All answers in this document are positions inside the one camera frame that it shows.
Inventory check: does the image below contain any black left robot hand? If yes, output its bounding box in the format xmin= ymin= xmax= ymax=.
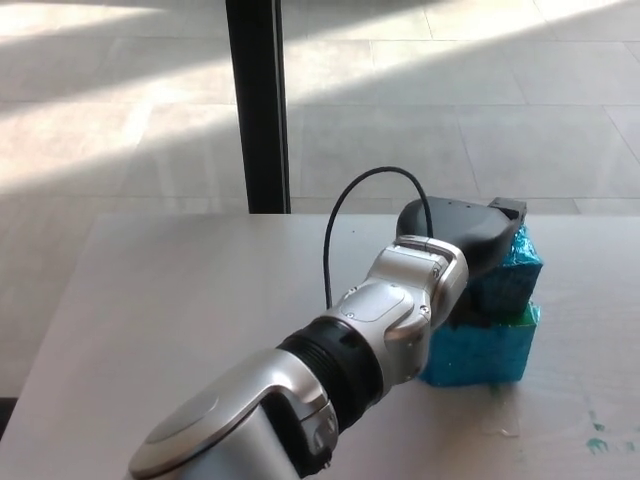
xmin=397 ymin=196 xmax=529 ymax=329

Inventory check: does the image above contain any small blue foil cube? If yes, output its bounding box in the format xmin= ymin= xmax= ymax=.
xmin=471 ymin=223 xmax=545 ymax=314

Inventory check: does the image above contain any big blue green cube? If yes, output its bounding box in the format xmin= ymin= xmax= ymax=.
xmin=418 ymin=299 xmax=542 ymax=389

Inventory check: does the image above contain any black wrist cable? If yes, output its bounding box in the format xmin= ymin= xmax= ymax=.
xmin=322 ymin=169 xmax=436 ymax=308

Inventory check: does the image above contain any black window frame post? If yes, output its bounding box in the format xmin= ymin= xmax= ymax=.
xmin=225 ymin=0 xmax=292 ymax=215

